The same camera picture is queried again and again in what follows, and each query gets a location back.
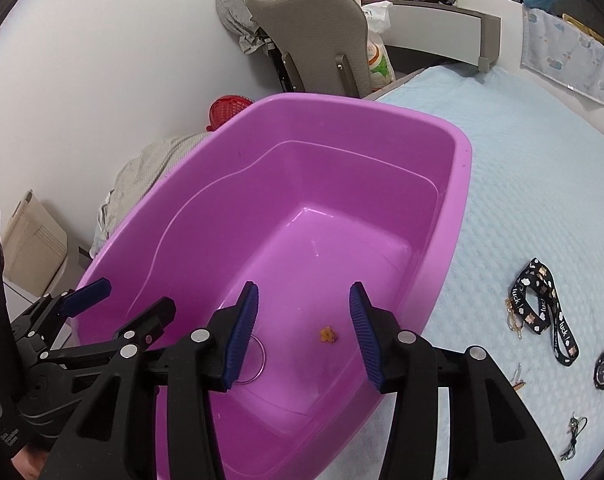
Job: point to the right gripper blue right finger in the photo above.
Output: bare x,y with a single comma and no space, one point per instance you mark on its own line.
492,433

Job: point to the thin silver bangle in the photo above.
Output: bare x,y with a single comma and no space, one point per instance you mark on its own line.
254,362

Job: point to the white plastic bag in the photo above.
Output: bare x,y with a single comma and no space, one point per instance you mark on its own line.
381,72

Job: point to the blue patterned bed bumper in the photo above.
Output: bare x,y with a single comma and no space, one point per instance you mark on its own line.
555,49

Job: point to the person's left hand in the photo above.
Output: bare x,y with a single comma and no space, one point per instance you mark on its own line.
29,462

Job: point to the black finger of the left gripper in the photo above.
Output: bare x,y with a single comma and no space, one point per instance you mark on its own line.
141,332

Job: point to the grey white desk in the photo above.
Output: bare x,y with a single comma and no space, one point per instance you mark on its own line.
438,31

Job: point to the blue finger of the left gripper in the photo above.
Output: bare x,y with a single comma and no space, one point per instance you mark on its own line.
48,314

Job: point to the grey chair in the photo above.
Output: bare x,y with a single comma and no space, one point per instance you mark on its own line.
322,43

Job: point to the beige paper bag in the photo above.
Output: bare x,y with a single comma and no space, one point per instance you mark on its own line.
34,246

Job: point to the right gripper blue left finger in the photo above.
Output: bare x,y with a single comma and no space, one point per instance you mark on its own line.
208,359

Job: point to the light blue bed blanket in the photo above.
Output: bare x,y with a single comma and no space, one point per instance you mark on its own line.
536,192

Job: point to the red plastic basket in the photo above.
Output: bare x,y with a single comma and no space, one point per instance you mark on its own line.
224,109

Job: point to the grey clothes pile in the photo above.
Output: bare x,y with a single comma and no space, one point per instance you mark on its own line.
136,179

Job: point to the purple plastic basin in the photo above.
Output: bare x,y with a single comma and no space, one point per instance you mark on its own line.
303,195

